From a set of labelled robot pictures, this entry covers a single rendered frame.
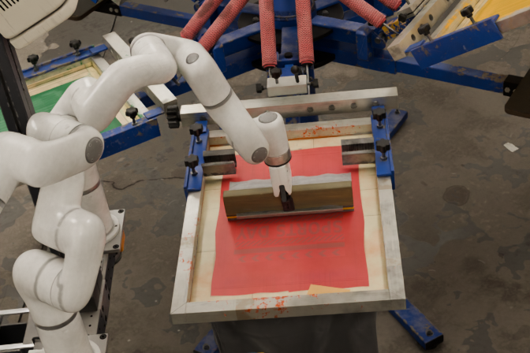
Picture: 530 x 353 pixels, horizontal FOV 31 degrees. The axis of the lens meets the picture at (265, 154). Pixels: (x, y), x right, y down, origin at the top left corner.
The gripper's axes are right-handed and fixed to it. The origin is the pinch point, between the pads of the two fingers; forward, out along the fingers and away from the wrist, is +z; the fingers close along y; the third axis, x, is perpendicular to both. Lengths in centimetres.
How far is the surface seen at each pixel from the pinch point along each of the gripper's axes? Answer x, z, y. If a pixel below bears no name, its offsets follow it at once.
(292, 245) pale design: 0.2, 5.4, 12.6
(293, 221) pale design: 0.6, 5.6, 2.5
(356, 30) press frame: 23, 2, -89
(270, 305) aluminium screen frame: -4.5, 1.0, 38.1
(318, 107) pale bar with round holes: 9.3, 0.0, -42.9
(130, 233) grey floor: -89, 96, -108
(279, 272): -3.1, 5.1, 22.7
